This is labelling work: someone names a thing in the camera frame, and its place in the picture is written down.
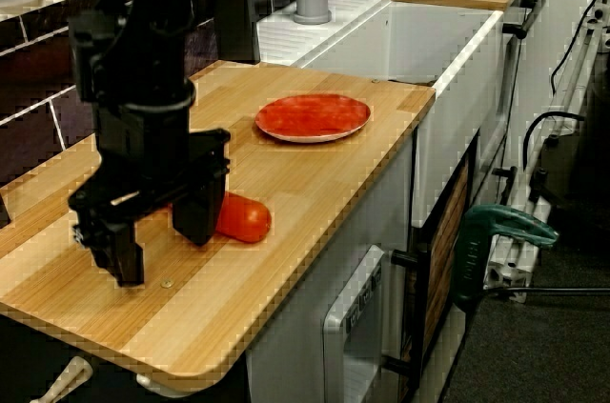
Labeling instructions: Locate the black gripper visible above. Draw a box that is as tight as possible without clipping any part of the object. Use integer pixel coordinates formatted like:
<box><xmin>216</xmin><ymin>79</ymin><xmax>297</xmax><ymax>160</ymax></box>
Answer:
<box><xmin>68</xmin><ymin>91</ymin><xmax>233</xmax><ymax>288</ymax></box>

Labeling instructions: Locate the red toy sausage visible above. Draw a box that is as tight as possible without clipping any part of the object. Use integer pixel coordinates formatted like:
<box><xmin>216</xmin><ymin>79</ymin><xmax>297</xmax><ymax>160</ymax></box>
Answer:
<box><xmin>161</xmin><ymin>191</ymin><xmax>273</xmax><ymax>245</ymax></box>

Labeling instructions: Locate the white kitchen cabinet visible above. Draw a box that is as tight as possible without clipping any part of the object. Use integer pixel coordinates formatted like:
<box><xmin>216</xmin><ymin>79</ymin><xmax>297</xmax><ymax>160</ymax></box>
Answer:
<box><xmin>245</xmin><ymin>135</ymin><xmax>415</xmax><ymax>403</ymax></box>

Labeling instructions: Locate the red round plate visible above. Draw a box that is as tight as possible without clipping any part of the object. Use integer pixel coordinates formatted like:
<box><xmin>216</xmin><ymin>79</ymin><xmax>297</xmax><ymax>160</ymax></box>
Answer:
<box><xmin>254</xmin><ymin>93</ymin><xmax>372</xmax><ymax>145</ymax></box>

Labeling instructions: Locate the grey dispenser panel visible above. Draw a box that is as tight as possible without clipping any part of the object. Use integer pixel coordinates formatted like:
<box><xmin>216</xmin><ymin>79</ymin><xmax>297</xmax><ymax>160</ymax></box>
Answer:
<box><xmin>321</xmin><ymin>244</ymin><xmax>385</xmax><ymax>403</ymax></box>

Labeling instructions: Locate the black framed wicker door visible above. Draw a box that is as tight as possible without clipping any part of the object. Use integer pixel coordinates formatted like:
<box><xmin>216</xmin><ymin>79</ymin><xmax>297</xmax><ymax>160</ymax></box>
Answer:
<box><xmin>383</xmin><ymin>129</ymin><xmax>479</xmax><ymax>403</ymax></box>

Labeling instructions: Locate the white sink unit with drainboard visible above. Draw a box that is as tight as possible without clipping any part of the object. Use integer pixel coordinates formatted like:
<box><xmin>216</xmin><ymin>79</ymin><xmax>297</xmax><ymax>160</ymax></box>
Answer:
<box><xmin>256</xmin><ymin>0</ymin><xmax>505</xmax><ymax>229</ymax></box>

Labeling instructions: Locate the green bar clamp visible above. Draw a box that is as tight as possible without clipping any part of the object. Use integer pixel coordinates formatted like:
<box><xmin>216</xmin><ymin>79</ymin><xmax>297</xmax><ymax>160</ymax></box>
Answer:
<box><xmin>451</xmin><ymin>204</ymin><xmax>610</xmax><ymax>312</ymax></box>

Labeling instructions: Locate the white oven cabinet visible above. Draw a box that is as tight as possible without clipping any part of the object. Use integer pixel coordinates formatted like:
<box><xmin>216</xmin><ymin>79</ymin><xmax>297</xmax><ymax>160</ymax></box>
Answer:
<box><xmin>476</xmin><ymin>0</ymin><xmax>544</xmax><ymax>199</ymax></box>

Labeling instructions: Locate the black bulky object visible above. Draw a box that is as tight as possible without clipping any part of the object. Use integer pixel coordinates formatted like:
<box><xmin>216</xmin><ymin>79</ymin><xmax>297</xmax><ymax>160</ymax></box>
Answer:
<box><xmin>526</xmin><ymin>71</ymin><xmax>610</xmax><ymax>252</ymax></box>

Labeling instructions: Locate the white bracket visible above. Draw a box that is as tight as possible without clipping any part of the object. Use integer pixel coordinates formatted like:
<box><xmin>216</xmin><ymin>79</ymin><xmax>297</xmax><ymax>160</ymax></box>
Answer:
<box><xmin>134</xmin><ymin>371</ymin><xmax>192</xmax><ymax>399</ymax></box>

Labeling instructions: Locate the black hutch post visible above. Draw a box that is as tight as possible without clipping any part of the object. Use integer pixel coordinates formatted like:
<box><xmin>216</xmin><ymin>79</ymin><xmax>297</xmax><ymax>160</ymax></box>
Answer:
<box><xmin>209</xmin><ymin>0</ymin><xmax>262</xmax><ymax>65</ymax></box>

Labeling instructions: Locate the aluminium frame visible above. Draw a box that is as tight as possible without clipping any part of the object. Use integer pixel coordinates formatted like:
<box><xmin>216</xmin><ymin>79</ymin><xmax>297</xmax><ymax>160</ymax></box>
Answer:
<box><xmin>483</xmin><ymin>5</ymin><xmax>610</xmax><ymax>305</ymax></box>

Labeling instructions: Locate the black drawer handle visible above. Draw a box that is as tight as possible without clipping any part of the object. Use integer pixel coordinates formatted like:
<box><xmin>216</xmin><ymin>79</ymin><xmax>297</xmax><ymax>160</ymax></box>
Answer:
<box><xmin>490</xmin><ymin>165</ymin><xmax>519</xmax><ymax>207</ymax></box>

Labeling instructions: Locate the thick black cable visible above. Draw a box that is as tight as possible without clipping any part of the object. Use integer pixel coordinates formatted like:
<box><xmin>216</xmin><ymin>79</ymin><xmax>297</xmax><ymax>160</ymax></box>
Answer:
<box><xmin>520</xmin><ymin>111</ymin><xmax>586</xmax><ymax>171</ymax></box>

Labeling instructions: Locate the thin black cable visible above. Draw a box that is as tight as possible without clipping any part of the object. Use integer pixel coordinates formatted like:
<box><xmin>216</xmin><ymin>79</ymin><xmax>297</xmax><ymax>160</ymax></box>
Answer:
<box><xmin>549</xmin><ymin>0</ymin><xmax>610</xmax><ymax>94</ymax></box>

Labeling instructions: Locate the black oven door handle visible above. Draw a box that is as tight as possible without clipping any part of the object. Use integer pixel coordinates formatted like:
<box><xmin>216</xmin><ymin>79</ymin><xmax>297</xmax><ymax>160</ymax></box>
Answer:
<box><xmin>500</xmin><ymin>0</ymin><xmax>546</xmax><ymax>40</ymax></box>

